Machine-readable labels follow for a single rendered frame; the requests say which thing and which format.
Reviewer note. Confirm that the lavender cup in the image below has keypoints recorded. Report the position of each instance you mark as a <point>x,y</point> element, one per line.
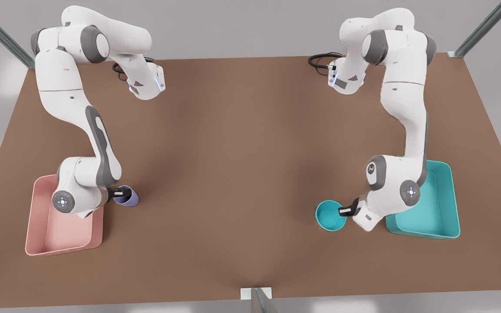
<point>127,197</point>

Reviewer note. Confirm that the teal bowl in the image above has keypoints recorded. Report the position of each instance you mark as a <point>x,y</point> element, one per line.
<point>329,216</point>

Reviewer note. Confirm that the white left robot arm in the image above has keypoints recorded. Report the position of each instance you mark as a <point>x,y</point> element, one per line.
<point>407,100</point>

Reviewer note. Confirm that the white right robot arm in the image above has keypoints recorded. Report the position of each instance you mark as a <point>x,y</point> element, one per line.
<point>59,78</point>

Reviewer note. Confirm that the pink box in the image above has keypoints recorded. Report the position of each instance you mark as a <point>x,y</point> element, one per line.
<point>65,226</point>

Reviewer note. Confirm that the teal box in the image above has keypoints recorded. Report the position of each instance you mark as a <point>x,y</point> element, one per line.
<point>437,208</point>

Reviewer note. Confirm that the silver frame post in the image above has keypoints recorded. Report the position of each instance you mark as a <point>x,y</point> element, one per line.
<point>481,28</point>
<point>2,34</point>
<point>260,301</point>

